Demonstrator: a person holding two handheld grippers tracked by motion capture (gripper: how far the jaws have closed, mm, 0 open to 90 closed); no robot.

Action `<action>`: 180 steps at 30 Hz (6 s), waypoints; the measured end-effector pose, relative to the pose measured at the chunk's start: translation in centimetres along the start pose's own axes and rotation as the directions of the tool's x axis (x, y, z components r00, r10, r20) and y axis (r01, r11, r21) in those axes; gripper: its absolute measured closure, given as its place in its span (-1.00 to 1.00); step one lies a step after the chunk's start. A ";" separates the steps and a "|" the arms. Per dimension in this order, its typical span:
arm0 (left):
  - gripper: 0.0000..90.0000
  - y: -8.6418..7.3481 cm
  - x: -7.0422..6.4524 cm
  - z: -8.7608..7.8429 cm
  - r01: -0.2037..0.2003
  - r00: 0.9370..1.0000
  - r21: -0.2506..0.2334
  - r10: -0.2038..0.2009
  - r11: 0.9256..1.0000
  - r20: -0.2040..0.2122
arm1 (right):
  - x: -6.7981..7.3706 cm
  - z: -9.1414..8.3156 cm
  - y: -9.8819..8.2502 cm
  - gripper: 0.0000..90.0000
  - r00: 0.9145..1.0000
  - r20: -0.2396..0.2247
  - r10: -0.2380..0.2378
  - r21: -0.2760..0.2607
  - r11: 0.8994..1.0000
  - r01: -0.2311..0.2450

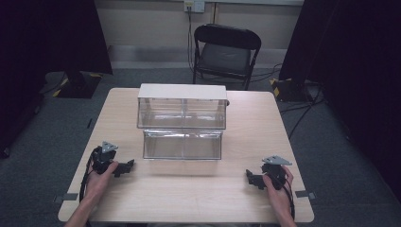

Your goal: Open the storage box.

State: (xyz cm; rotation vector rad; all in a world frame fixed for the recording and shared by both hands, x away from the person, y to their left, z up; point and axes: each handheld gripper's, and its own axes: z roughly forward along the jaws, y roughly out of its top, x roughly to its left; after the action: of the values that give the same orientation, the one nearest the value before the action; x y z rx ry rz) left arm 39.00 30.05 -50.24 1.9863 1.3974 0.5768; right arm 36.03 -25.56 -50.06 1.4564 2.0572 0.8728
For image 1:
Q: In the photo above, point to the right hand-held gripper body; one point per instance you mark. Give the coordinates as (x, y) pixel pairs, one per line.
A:
(275, 170)

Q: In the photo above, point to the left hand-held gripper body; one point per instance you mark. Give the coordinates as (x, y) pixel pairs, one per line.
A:
(105, 156)

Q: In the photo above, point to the person's left hand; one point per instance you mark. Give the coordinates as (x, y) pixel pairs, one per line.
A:
(99, 181)

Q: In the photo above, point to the person's right hand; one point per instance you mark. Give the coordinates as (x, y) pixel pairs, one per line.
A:
(279, 194)

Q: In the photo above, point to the small black tape strip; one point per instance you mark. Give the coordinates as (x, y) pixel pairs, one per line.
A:
(90, 123)

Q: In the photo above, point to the grey tape strip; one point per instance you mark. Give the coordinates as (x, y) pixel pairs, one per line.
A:
(66, 197)
(305, 194)

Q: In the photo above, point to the clear plastic drawer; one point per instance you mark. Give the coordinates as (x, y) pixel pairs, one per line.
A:
(183, 146)

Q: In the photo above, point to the black stand base yellow stripes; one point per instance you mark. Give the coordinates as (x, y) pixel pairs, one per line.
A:
(77, 86)
(290, 90)

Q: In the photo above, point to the clear drawer cabinet white top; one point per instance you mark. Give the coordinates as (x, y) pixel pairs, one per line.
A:
(182, 104)

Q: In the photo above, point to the black folding chair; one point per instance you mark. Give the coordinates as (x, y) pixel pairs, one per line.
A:
(225, 55)

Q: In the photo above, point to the black curtain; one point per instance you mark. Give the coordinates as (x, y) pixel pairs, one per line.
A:
(38, 47)
(353, 63)

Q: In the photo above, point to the white wall socket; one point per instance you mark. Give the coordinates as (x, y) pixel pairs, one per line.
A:
(194, 5)

